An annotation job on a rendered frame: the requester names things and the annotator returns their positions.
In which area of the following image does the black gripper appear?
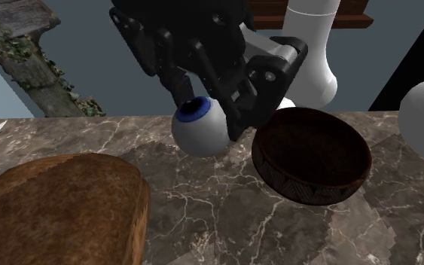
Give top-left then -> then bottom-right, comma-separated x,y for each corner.
108,0 -> 309,142

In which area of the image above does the white eyeball toy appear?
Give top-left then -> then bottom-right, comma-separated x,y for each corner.
170,96 -> 232,158

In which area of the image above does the dark brown wooden bowl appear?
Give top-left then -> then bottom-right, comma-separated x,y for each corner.
250,106 -> 374,207

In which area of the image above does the brown wooden shelf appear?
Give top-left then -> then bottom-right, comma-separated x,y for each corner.
247,0 -> 375,31

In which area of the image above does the ivy-covered stone pillar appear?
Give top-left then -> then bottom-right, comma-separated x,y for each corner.
0,0 -> 106,119

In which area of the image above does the brown bread loaf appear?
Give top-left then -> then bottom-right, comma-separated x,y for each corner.
0,152 -> 151,265

